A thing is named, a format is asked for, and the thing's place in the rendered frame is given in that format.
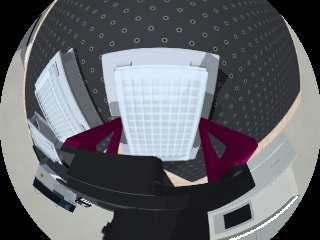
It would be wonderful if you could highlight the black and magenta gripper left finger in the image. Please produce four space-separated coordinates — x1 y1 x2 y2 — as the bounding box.
63 117 123 154

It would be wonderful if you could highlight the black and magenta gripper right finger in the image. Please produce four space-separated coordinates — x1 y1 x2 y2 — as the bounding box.
198 117 258 183

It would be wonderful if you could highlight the white well plate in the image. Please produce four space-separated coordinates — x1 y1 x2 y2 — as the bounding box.
35 66 83 142
114 64 208 161
29 127 57 162

